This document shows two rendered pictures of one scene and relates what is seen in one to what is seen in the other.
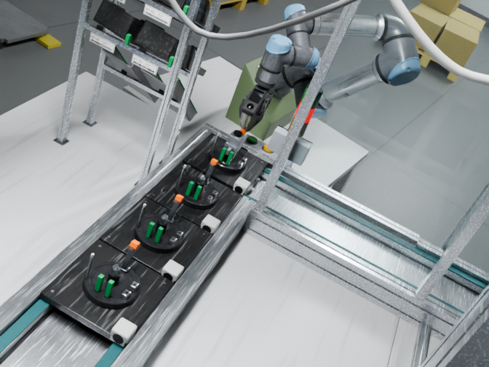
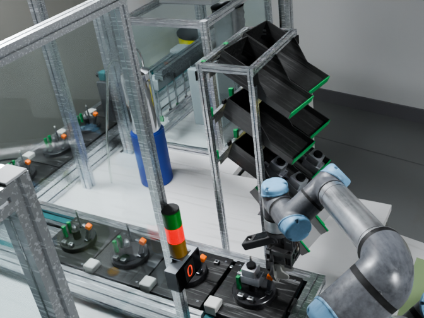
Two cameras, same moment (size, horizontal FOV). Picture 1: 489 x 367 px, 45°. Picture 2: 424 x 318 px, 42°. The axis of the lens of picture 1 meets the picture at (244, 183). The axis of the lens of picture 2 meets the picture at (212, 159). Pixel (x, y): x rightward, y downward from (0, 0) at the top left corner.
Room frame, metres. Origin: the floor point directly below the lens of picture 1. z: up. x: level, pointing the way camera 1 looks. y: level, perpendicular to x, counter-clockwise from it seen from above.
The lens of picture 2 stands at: (2.20, -1.13, 2.27)
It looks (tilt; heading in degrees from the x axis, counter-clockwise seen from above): 31 degrees down; 114
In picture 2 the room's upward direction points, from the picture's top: 8 degrees counter-clockwise
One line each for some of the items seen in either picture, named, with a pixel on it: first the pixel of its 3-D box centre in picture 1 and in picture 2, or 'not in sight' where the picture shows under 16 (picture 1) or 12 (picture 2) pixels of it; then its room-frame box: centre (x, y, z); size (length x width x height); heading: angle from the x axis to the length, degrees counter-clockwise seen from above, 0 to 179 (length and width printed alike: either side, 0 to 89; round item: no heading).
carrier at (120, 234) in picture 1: (161, 225); not in sight; (1.26, 0.17, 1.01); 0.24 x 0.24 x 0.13; 81
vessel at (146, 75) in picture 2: not in sight; (138, 91); (1.06, 0.81, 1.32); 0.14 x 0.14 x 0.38
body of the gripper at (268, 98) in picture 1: (260, 93); (281, 243); (1.86, 0.07, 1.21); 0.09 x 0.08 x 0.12; 171
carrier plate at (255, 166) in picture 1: (226, 163); (254, 295); (1.75, 0.09, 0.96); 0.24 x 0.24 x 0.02; 81
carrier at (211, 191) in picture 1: (199, 185); (184, 264); (1.50, 0.13, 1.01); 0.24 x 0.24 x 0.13; 81
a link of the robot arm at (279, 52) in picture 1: (276, 53); (276, 199); (1.85, 0.07, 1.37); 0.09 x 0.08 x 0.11; 126
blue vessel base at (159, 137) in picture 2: not in sight; (151, 154); (1.06, 0.81, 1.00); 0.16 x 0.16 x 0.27
